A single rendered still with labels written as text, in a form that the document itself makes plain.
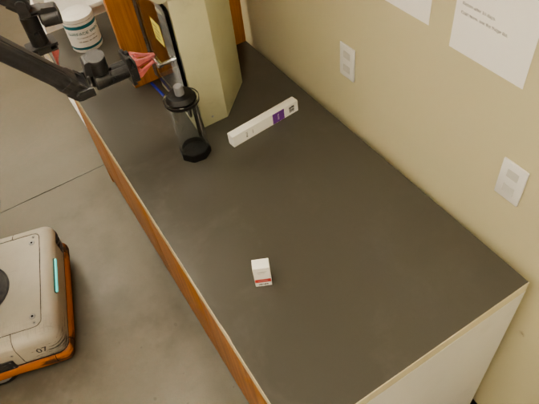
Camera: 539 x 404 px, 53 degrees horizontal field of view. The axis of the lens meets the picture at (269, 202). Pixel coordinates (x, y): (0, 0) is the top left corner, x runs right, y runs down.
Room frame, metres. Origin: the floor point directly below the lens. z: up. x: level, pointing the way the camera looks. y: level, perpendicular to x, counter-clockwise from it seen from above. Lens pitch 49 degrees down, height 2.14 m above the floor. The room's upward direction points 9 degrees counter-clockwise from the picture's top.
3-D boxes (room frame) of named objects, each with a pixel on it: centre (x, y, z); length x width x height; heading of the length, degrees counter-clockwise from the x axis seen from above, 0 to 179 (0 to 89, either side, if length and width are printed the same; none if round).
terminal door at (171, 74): (1.57, 0.27, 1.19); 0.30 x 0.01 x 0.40; 25
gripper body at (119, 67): (1.45, 0.39, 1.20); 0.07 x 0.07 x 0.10; 26
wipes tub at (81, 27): (2.08, 0.66, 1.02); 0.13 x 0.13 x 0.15
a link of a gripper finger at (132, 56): (1.48, 0.33, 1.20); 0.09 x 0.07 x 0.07; 116
